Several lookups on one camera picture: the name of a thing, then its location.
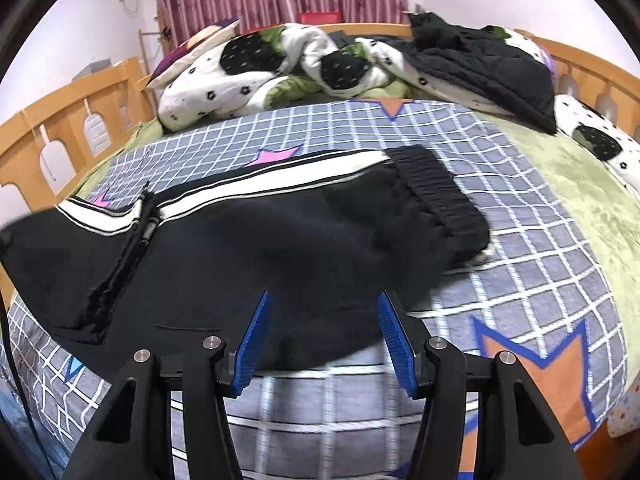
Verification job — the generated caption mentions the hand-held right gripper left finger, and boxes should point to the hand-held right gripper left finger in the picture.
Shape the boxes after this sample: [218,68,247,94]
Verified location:
[62,290,273,480]

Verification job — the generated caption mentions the wooden bed frame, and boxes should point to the wooden bed frame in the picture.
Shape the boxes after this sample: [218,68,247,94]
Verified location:
[0,22,640,301]

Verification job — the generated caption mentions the green fleece bed sheet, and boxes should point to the green fleece bed sheet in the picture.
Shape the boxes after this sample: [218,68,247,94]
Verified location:
[75,80,640,411]

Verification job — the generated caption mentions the star printed cloth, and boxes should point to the star printed cloth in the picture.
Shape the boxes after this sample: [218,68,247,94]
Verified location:
[607,387,640,446]

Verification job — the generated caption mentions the black pants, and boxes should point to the black pants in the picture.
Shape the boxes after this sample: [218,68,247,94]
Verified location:
[0,144,493,373]

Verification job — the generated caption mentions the wooden rack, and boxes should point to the wooden rack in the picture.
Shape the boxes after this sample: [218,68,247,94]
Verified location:
[137,10,173,69]

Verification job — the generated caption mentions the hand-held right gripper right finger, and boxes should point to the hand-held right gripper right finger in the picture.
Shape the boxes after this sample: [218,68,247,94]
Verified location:
[377,290,586,480]

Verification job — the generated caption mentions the white strawberry print quilt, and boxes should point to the white strawberry print quilt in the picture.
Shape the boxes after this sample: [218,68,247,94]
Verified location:
[157,24,556,128]

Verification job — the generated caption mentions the purple patterned pillow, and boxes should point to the purple patterned pillow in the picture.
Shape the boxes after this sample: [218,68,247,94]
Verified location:
[147,17,241,89]

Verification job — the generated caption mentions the red chair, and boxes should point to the red chair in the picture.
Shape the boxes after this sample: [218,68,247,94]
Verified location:
[300,10,342,25]

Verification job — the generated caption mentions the grey box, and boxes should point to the grey box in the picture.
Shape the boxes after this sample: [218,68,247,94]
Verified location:
[74,58,112,81]

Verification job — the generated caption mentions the white strawberry print pillow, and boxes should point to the white strawberry print pillow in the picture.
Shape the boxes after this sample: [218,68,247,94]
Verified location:
[554,94,640,201]

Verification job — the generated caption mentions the grey grid patterned sheet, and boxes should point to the grey grid patterned sheet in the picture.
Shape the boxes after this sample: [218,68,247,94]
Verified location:
[0,99,628,480]

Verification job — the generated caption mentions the black jacket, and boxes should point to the black jacket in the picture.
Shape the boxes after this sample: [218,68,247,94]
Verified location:
[407,11,558,135]

